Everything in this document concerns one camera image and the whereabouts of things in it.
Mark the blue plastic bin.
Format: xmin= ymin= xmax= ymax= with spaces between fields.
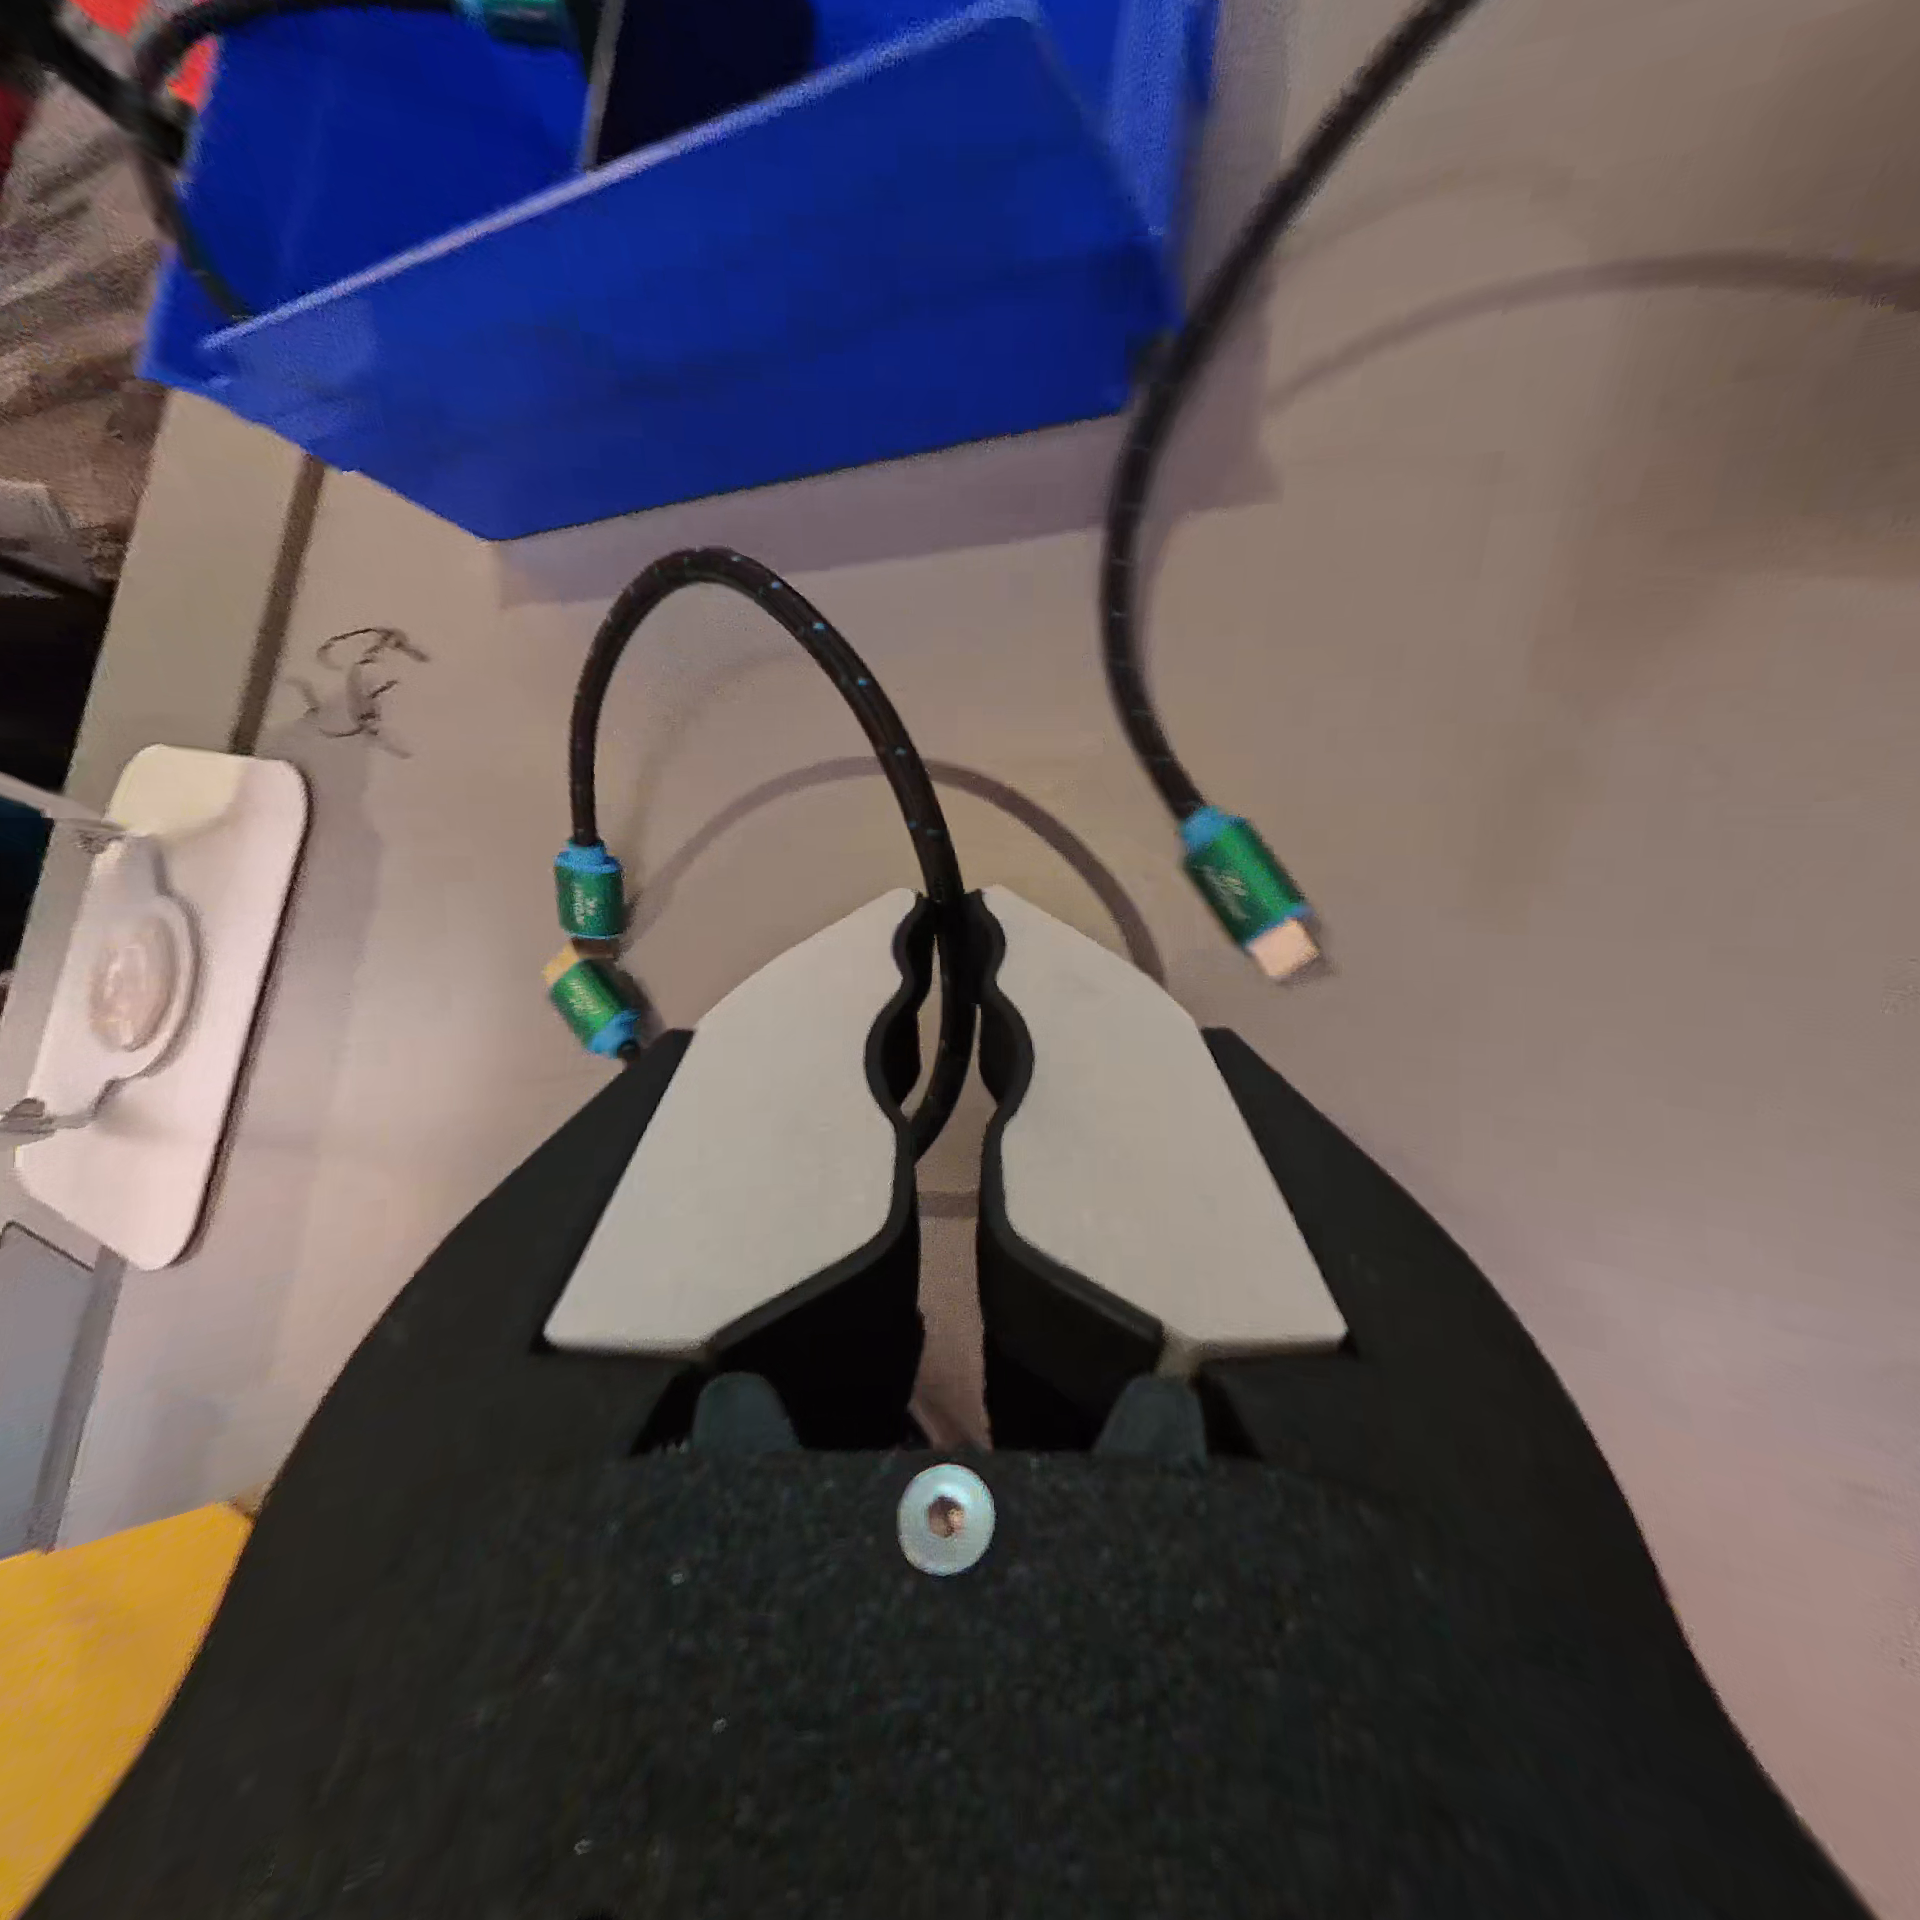
xmin=138 ymin=0 xmax=1220 ymax=543

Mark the grey desk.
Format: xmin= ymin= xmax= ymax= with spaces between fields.
xmin=59 ymin=0 xmax=1920 ymax=1920

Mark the black thread tangle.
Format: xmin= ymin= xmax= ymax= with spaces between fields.
xmin=287 ymin=625 xmax=433 ymax=754

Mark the yellow plastic bin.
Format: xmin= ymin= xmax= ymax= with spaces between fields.
xmin=0 ymin=1503 xmax=257 ymax=1920

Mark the black board on white stand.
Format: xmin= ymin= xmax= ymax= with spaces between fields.
xmin=0 ymin=746 xmax=314 ymax=1274

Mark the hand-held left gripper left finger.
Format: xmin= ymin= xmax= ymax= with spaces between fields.
xmin=539 ymin=887 xmax=924 ymax=1453

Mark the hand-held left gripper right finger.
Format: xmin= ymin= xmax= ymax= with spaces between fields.
xmin=977 ymin=885 xmax=1353 ymax=1453

